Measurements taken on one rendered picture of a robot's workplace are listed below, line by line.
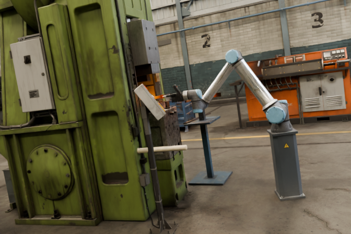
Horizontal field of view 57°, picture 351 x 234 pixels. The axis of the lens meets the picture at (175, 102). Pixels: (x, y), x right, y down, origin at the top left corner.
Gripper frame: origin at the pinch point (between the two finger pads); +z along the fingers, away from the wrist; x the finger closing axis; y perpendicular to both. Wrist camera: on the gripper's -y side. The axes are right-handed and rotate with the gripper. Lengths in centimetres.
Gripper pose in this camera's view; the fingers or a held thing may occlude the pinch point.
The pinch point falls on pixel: (163, 95)
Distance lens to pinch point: 312.3
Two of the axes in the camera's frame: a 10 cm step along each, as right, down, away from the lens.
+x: 3.2, -1.3, 9.4
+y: 1.4, 9.9, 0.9
